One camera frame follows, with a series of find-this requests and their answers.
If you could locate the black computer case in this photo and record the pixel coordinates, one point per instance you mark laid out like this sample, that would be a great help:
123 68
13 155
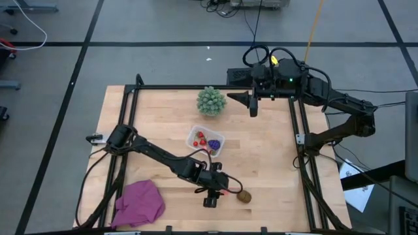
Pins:
238 76

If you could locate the grey box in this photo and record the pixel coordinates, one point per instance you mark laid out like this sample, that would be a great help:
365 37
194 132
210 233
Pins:
403 196

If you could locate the silver frame bracket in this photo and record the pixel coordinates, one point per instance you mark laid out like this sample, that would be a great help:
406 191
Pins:
300 139

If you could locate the black bar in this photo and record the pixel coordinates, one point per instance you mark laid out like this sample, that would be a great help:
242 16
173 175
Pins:
375 174

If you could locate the yellow label tag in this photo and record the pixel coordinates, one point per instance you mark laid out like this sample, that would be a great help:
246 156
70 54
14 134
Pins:
274 60

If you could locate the purple cloth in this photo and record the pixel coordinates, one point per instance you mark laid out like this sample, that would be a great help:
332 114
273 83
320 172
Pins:
138 204

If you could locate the white printed paper sheet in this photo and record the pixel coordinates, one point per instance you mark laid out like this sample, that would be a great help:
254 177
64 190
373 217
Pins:
357 196

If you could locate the grey cabinet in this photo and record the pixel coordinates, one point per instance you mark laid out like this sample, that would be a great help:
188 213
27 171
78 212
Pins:
412 137

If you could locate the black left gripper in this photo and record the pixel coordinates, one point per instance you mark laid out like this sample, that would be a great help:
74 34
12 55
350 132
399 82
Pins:
205 181

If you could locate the silver black table clamp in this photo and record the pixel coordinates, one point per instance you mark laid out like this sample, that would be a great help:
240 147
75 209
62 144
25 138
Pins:
96 138

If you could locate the red strawberry large green leaves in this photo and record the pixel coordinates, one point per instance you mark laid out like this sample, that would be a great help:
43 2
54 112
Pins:
195 143

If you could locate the black floor wheel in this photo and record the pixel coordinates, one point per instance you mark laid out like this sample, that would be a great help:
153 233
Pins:
3 113

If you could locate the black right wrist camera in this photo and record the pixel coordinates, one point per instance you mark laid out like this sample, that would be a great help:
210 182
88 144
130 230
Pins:
261 73

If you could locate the black caster wheel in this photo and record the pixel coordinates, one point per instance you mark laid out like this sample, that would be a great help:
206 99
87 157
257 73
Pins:
13 31

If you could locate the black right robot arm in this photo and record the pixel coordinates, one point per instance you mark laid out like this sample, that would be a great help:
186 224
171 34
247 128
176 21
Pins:
343 104

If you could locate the grey furniture base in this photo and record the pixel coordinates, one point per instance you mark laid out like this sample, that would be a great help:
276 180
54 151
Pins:
36 7

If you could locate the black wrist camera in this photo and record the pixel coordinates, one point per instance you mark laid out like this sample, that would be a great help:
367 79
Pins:
221 181
261 73

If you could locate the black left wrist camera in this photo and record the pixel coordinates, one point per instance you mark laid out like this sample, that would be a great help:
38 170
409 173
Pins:
221 181

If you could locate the grey furniture foot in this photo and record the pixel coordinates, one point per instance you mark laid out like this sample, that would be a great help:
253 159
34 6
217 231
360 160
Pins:
9 85

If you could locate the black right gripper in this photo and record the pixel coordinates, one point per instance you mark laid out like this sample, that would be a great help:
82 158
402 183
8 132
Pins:
263 90

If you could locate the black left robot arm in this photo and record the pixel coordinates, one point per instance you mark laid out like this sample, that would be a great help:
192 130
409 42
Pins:
156 151

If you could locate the purple toy grapes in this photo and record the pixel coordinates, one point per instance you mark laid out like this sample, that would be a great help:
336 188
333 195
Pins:
214 144

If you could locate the red floor object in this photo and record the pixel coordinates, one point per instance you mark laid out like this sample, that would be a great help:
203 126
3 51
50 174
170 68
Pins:
6 44

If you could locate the black keyboard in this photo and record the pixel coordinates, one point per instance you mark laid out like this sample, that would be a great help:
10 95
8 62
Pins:
409 218

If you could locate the green artificial succulent plant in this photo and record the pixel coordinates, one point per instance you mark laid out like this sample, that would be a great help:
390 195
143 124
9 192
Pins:
211 101

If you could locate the black metal table frame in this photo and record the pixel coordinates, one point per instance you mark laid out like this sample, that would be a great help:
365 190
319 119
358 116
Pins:
170 87

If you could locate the brown toy kiwi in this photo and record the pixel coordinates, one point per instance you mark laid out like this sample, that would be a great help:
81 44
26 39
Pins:
244 196

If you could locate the clear plastic tupperware container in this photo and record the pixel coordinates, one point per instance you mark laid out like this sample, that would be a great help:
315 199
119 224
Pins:
219 137

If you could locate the black table edge bracket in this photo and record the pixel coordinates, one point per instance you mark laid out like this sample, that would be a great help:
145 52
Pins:
168 229
264 229

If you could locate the grey floor device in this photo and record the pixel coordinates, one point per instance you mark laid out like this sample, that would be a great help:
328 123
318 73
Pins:
261 3

